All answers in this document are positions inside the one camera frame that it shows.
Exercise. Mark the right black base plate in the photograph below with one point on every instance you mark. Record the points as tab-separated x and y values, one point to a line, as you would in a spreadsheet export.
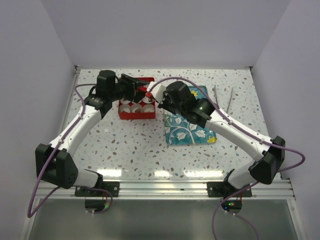
220	189

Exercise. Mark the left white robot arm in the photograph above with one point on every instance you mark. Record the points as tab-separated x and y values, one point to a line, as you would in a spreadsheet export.
54	161

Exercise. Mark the red box lid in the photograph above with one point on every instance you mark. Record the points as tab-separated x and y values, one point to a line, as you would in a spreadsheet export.
143	86

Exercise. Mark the aluminium mounting rail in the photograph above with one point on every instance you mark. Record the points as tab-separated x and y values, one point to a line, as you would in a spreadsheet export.
193	190

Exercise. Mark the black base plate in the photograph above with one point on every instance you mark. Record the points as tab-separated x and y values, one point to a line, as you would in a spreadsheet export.
103	189
220	189

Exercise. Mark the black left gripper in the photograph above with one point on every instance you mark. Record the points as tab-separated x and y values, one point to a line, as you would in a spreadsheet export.
131	84

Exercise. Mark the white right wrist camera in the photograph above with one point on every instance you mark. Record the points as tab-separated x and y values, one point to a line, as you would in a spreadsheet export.
155	91

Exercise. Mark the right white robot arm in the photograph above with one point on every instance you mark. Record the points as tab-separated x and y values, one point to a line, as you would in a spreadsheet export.
267	153

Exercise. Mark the white paper cup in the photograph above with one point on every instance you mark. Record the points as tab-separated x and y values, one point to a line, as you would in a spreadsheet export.
148	108
136	108
147	100
124	108
124	101

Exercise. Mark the metal tweezers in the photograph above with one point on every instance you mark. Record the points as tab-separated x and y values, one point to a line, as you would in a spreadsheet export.
229	99

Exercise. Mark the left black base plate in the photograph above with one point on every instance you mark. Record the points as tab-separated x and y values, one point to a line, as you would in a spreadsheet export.
103	189

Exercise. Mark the red chocolate box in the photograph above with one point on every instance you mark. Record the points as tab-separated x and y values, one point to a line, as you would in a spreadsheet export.
138	116

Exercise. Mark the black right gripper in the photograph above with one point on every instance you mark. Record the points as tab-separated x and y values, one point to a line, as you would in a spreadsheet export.
164	104

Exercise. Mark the teal floral tray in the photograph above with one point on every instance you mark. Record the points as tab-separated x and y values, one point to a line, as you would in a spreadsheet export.
179	132

